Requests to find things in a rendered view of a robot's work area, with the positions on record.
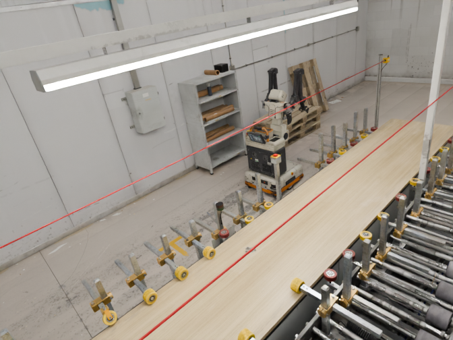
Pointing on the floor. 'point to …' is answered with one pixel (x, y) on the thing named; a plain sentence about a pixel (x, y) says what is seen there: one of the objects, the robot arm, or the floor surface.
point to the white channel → (54, 50)
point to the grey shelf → (191, 116)
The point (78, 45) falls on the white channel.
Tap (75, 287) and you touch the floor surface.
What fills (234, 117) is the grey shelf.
